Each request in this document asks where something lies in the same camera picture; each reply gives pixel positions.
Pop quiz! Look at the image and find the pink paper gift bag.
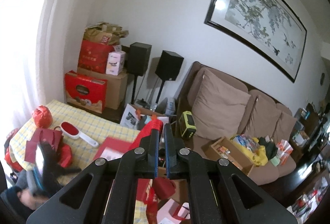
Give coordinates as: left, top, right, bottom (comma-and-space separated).
157, 199, 191, 224

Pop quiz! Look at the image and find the brown sofa cushion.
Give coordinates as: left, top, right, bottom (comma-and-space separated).
191, 69, 251, 140

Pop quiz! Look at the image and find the green black portable device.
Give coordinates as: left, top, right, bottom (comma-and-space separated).
178, 111, 196, 140

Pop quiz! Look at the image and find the brown cardboard box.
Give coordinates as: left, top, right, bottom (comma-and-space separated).
77, 68, 128, 110

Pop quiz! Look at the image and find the cardboard box with items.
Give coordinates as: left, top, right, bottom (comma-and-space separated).
202, 137, 254, 175

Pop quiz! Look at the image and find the yellow cloth on sofa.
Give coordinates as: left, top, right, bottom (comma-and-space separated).
230, 135, 268, 166

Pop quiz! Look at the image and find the yellow blue checked tablecloth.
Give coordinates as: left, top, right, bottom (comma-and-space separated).
9, 99, 141, 224

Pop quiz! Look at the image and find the crumpled gold paper bag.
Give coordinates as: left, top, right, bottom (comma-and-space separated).
83, 22, 129, 45

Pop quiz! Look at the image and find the white pink small box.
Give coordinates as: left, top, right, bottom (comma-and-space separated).
106, 51, 126, 76

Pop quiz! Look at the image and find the maroon paper gift bag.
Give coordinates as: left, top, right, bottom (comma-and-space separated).
24, 128, 63, 164

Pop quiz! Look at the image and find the dark red gift box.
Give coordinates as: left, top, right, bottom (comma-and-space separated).
78, 40, 115, 74

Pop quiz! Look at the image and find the red plastic bag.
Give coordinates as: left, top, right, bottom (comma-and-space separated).
4, 129, 73, 172

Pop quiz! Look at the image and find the white red lint brush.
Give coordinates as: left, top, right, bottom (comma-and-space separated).
60, 122, 100, 148

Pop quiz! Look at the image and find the framed ink tree painting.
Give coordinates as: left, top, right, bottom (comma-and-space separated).
205, 0, 307, 82

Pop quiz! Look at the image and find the black speaker on stand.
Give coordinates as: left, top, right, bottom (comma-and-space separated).
127, 42, 152, 104
155, 50, 184, 103

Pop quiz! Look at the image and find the brown sofa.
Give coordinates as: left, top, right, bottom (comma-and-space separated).
177, 61, 297, 185

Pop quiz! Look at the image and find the open box with papers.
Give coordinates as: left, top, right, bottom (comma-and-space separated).
120, 104, 170, 131

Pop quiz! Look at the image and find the white sheer curtain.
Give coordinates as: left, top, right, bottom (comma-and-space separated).
1, 0, 64, 136

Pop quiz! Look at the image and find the red raffia string ball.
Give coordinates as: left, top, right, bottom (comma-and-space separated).
32, 105, 53, 129

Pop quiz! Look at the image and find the red collection gift box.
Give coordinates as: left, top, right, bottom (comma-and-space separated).
64, 71, 107, 113

